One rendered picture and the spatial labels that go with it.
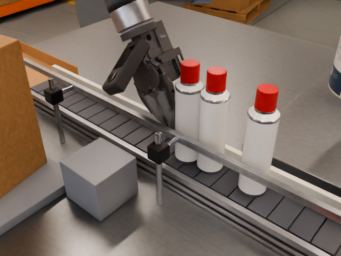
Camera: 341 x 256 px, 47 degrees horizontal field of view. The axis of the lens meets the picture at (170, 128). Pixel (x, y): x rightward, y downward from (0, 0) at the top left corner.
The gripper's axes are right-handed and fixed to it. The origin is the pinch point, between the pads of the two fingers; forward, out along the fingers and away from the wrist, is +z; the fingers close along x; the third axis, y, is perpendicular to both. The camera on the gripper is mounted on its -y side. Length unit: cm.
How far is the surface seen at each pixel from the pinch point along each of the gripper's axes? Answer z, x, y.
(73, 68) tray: -18, 46, 13
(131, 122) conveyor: -1.9, 14.3, 2.0
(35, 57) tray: -26, 65, 13
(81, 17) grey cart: -48, 176, 114
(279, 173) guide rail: 12.7, -17.9, 3.8
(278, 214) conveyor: 17.3, -19.1, -1.7
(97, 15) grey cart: -44, 165, 118
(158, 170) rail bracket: 4.2, -3.6, -9.6
